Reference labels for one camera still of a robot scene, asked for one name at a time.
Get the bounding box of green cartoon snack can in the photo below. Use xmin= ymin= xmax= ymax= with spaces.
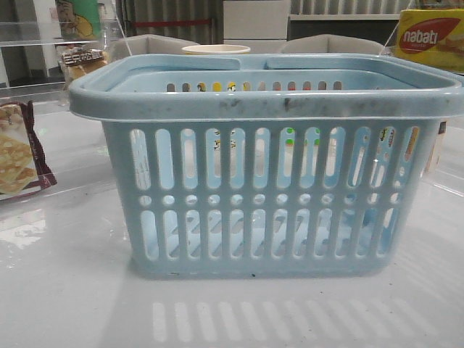
xmin=55 ymin=0 xmax=101 ymax=40

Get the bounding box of grey armchair left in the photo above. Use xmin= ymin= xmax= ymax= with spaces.
xmin=109 ymin=34 xmax=199 ymax=62

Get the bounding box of maroon cracker snack bag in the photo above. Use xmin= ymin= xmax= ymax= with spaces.
xmin=1 ymin=101 xmax=57 ymax=202

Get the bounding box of yellow nabati wafer box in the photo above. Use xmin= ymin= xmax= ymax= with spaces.
xmin=393 ymin=9 xmax=463 ymax=73

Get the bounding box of grey armchair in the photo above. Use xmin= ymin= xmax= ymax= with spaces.
xmin=109 ymin=34 xmax=199 ymax=62
xmin=280 ymin=34 xmax=384 ymax=55

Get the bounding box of clear acrylic display shelf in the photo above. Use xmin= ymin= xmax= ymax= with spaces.
xmin=1 ymin=14 xmax=131 ymax=113

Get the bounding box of grey armchair right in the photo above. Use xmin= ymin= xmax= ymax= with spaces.
xmin=280 ymin=34 xmax=384 ymax=55

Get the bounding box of bread slice package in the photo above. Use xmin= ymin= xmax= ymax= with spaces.
xmin=59 ymin=47 xmax=109 ymax=84

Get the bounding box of light blue plastic basket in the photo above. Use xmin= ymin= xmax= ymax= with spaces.
xmin=69 ymin=54 xmax=463 ymax=277

